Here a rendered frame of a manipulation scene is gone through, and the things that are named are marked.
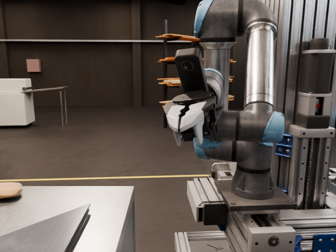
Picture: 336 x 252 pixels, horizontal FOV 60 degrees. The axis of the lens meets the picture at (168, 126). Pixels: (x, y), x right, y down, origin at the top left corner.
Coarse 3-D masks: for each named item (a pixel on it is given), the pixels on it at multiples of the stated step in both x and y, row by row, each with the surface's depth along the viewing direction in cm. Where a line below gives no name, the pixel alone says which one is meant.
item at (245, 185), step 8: (240, 168) 100; (240, 176) 100; (248, 176) 98; (256, 176) 97; (264, 176) 97; (232, 184) 102; (240, 184) 99; (248, 184) 97; (256, 184) 97; (264, 184) 97; (272, 184) 100; (232, 192) 102; (240, 192) 99; (248, 192) 97; (256, 192) 96; (264, 192) 97; (272, 192) 99
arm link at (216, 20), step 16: (208, 0) 90; (224, 0) 88; (240, 0) 87; (208, 16) 88; (224, 16) 87; (240, 16) 86; (208, 32) 90; (224, 32) 89; (240, 32) 89; (208, 48) 93; (224, 48) 92; (208, 64) 94; (224, 64) 93; (224, 80) 95; (224, 96) 96; (224, 144) 98; (224, 160) 101
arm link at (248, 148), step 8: (232, 144) 97; (240, 144) 97; (248, 144) 96; (256, 144) 95; (264, 144) 95; (272, 144) 98; (232, 152) 98; (240, 152) 97; (248, 152) 96; (256, 152) 95; (264, 152) 96; (232, 160) 100; (240, 160) 99; (248, 160) 97; (256, 160) 96; (264, 160) 96; (248, 168) 97; (256, 168) 96; (264, 168) 97
